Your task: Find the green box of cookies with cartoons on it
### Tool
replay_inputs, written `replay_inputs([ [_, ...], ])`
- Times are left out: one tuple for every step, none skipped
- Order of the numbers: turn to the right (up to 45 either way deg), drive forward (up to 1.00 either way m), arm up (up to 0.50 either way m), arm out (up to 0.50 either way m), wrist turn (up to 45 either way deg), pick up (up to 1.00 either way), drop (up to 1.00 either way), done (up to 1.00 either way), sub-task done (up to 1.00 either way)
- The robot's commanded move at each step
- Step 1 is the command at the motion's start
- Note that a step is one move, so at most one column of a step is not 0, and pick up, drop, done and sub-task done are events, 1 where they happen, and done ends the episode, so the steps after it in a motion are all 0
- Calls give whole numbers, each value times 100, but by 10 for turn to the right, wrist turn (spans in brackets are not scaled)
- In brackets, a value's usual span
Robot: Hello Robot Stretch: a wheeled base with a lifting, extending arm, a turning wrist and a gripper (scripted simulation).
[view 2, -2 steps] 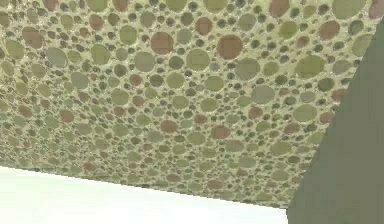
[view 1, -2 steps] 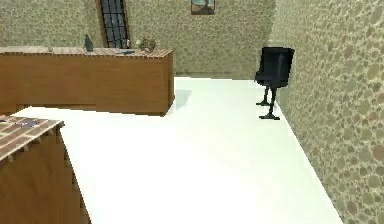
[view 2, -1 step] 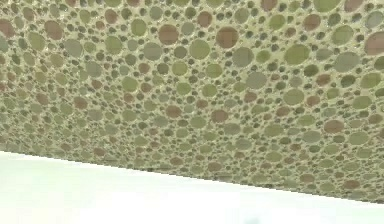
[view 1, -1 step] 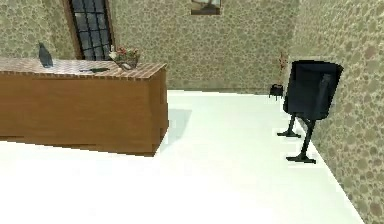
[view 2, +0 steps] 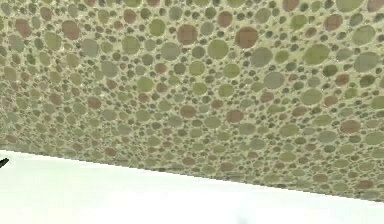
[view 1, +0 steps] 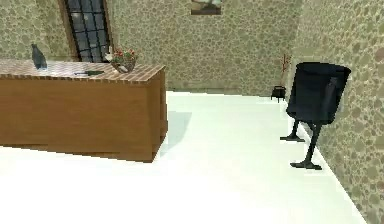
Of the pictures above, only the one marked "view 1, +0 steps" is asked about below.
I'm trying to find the dark grey bottle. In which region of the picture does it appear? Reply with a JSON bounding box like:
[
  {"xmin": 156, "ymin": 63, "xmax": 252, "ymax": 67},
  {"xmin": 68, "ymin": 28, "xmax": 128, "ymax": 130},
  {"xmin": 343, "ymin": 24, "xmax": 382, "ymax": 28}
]
[{"xmin": 31, "ymin": 43, "xmax": 48, "ymax": 71}]

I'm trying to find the brown wooden counter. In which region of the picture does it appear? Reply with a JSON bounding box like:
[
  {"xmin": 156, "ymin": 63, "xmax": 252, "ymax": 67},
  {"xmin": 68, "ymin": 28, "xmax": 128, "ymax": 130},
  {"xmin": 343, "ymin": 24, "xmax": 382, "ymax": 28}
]
[{"xmin": 0, "ymin": 59, "xmax": 169, "ymax": 164}]

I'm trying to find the framed wall picture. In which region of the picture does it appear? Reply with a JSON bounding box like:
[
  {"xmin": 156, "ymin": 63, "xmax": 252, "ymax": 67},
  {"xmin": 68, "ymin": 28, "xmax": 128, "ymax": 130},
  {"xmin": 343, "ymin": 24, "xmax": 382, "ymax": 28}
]
[{"xmin": 190, "ymin": 0, "xmax": 223, "ymax": 16}]

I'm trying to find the brown framed window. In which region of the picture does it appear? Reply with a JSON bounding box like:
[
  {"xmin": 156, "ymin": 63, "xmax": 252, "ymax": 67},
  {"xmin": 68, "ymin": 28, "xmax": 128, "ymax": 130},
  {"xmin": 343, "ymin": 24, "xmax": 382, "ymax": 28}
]
[{"xmin": 57, "ymin": 0, "xmax": 115, "ymax": 64}]

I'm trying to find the flat black utensil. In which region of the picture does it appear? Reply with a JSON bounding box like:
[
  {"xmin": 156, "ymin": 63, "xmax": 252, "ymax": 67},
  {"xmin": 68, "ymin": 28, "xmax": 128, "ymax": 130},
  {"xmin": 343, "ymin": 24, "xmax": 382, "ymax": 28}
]
[{"xmin": 73, "ymin": 70, "xmax": 105, "ymax": 77}]

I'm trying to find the black bin on legs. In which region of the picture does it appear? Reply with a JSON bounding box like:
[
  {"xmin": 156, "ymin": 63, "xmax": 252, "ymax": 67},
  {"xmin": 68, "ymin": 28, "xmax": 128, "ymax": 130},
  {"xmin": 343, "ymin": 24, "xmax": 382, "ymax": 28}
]
[{"xmin": 279, "ymin": 61, "xmax": 352, "ymax": 171}]

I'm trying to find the flower bowl with red blooms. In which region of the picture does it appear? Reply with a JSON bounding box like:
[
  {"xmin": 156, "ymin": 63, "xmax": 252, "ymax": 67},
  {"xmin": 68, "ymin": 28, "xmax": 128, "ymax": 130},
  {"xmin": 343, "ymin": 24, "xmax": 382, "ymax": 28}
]
[{"xmin": 104, "ymin": 47, "xmax": 138, "ymax": 74}]

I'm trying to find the red twig plant black pot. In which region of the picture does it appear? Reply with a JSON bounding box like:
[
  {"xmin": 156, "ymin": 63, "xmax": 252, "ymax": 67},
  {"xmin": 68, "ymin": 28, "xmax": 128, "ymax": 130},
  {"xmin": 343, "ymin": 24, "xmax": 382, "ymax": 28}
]
[{"xmin": 270, "ymin": 53, "xmax": 293, "ymax": 103}]

